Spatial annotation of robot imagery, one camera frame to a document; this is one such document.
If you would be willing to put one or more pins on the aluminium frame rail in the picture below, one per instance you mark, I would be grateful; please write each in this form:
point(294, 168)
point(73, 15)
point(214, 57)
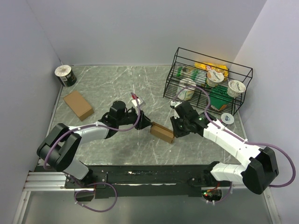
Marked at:
point(44, 181)

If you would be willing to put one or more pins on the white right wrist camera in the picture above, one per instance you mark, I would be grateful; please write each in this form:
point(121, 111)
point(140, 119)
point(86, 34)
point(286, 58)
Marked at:
point(174, 104)

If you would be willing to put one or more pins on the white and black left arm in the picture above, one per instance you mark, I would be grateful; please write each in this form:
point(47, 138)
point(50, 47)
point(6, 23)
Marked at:
point(59, 147)

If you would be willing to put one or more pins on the yellow snack bag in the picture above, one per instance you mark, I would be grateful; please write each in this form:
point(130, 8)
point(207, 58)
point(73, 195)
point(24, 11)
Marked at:
point(211, 66)

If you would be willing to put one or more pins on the green white packet in rack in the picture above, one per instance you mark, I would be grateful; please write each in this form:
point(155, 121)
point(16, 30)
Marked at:
point(196, 75)

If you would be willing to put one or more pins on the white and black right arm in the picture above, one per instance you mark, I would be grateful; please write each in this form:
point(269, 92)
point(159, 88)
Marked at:
point(257, 166)

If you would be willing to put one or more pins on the yogurt cup upper right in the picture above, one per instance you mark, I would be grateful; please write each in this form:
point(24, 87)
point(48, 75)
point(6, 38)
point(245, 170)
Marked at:
point(235, 88)

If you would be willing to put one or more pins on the brown cardboard box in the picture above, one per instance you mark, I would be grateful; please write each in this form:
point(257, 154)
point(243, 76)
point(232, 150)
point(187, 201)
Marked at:
point(79, 105)
point(162, 132)

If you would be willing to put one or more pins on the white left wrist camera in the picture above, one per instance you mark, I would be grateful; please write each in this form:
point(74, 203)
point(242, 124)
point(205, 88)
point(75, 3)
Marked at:
point(137, 101)

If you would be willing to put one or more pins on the green snack packet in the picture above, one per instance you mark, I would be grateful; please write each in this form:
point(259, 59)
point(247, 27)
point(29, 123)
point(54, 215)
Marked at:
point(219, 98)

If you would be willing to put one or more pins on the purple yogurt cup on table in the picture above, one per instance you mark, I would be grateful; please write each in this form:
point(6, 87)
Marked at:
point(227, 119)

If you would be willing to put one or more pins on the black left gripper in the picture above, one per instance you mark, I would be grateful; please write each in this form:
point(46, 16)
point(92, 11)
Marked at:
point(144, 122)

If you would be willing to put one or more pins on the folded brown cardboard box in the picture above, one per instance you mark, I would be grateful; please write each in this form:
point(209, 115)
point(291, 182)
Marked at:
point(79, 105)

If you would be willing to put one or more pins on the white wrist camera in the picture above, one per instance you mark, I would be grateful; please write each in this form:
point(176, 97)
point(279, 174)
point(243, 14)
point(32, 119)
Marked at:
point(137, 101)
point(174, 104)

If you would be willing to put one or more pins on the black wire rack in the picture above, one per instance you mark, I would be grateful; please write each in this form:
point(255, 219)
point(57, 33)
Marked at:
point(200, 99)

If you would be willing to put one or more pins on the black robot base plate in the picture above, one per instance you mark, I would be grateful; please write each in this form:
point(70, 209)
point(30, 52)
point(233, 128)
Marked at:
point(107, 181)

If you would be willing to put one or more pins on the yogurt cup upper middle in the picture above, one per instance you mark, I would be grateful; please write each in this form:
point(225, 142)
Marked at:
point(214, 78)

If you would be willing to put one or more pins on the white green cup lower shelf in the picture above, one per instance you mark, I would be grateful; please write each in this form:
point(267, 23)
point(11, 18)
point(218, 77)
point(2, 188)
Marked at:
point(186, 89)

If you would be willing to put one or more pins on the dark green noodle cup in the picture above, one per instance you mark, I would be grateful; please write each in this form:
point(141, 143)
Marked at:
point(65, 74)

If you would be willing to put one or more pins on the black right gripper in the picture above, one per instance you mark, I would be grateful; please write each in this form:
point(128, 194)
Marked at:
point(177, 133)

